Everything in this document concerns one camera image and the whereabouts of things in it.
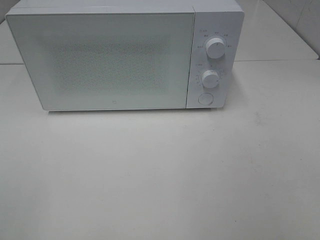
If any white microwave door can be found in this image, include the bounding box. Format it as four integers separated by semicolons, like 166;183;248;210
7;13;194;111

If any upper white power knob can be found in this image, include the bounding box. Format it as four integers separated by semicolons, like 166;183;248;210
204;36;226;59

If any white timer knob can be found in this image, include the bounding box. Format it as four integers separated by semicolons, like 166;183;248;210
201;70;220;89

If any round white door button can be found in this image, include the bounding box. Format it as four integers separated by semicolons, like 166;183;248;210
198;93;214;106

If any white microwave oven body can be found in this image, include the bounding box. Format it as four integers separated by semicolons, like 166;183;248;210
5;0;245;109

